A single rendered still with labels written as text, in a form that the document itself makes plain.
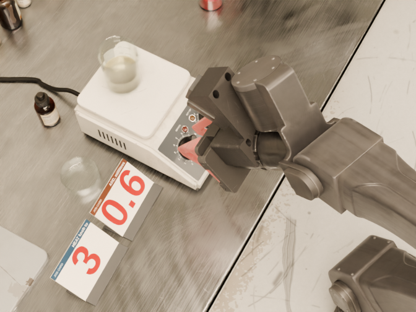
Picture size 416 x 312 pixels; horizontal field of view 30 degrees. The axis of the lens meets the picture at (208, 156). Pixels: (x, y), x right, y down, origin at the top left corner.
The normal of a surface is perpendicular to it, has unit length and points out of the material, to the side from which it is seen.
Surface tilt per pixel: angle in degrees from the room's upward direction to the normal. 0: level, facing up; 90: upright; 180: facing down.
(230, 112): 50
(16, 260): 0
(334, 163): 20
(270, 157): 73
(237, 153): 90
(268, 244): 0
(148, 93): 0
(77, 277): 40
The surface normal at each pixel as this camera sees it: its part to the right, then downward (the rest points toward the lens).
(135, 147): -0.50, 0.78
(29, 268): -0.03, -0.45
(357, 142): -0.25, -0.65
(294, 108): 0.47, 0.20
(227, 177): 0.65, 0.05
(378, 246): -0.51, -0.80
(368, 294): -0.79, 0.54
